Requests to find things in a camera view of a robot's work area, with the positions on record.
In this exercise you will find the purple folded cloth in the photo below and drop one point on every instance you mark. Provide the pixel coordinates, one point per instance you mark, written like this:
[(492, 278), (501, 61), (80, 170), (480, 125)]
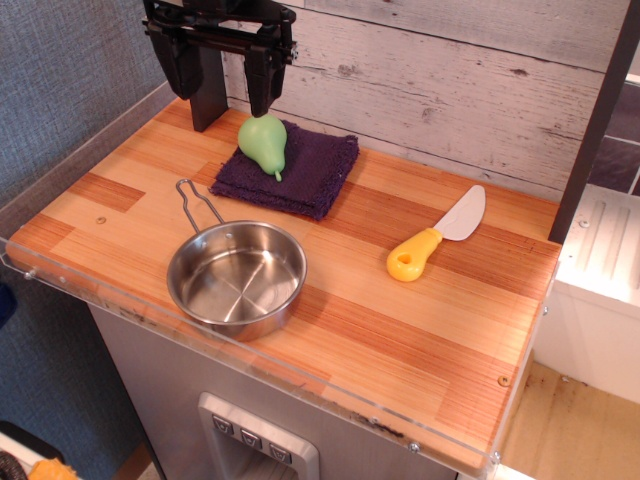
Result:
[(317, 166)]

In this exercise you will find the orange object at bottom left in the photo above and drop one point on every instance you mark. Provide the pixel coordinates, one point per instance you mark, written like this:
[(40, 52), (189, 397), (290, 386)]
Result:
[(51, 469)]

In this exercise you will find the dark upright post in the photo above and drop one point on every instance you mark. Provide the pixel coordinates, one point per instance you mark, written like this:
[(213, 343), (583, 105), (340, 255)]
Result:
[(209, 103), (609, 93)]

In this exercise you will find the silver dispenser panel with buttons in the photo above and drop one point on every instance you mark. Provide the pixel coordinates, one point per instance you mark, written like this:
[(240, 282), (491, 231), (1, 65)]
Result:
[(245, 446)]

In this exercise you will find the small stainless steel pan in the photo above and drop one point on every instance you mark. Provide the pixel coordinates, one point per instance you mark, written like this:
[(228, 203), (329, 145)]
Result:
[(241, 279)]

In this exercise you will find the dark left upright post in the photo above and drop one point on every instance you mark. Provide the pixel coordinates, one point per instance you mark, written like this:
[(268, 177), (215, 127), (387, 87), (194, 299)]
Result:
[(209, 103)]

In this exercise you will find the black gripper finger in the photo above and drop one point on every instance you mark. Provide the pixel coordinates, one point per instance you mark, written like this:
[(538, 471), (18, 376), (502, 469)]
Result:
[(265, 71), (179, 60)]

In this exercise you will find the green toy pear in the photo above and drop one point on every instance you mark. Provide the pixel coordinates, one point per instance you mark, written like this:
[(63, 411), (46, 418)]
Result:
[(263, 140)]

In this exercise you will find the yellow handled toy knife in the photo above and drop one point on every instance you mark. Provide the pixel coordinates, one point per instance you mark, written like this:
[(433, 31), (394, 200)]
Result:
[(407, 261)]

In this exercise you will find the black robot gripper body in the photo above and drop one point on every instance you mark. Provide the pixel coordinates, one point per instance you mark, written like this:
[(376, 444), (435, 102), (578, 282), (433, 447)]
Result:
[(232, 26)]

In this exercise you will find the dark right upright post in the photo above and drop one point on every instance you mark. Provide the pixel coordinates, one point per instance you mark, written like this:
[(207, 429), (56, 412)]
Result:
[(609, 93)]

